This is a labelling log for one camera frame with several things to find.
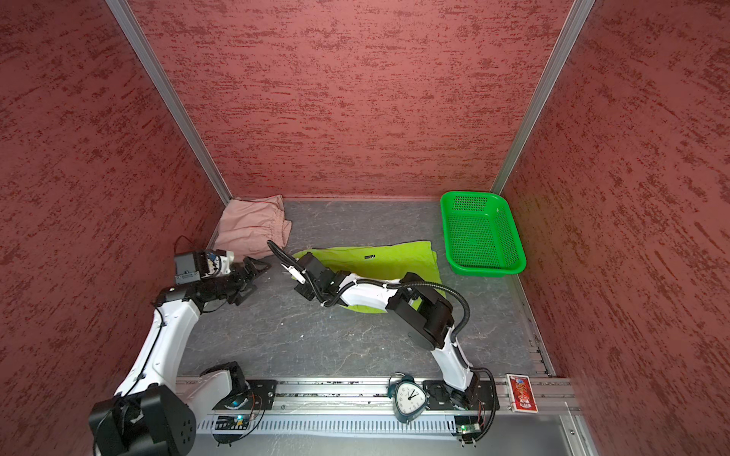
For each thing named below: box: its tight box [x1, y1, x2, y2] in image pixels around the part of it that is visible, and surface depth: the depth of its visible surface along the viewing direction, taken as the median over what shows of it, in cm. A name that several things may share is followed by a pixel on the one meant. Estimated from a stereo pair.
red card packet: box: [506, 373, 539, 414], surface depth 75 cm
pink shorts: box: [211, 194, 293, 263], surface depth 112 cm
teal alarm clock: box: [386, 371, 430, 424], surface depth 72 cm
